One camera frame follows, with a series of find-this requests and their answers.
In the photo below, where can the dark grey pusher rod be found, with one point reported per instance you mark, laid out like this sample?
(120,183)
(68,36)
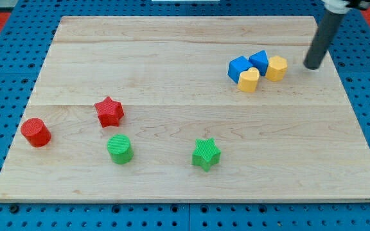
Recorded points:
(326,31)

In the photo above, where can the wooden board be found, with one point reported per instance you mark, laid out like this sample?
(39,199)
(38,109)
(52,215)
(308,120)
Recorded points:
(291,141)

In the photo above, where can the green cylinder block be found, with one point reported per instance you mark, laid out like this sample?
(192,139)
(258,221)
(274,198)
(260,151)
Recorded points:
(119,148)

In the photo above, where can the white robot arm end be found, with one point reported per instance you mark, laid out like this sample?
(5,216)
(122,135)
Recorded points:
(344,6)

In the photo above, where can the yellow hexagon block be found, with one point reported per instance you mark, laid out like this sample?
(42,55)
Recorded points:
(276,69)

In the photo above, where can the blue cube block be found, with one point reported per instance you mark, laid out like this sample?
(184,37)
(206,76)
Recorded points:
(237,66)

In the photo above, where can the blue triangle block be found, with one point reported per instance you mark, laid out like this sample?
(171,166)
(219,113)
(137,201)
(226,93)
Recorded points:
(260,61)

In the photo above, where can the green star block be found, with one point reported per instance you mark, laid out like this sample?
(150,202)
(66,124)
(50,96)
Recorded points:
(206,154)

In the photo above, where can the red cylinder block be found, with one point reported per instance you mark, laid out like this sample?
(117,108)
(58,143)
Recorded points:
(35,132)

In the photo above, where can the yellow heart block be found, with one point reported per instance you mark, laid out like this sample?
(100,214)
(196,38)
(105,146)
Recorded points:
(248,80)

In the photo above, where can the red star block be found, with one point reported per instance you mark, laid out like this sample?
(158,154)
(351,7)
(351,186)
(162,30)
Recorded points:
(109,112)

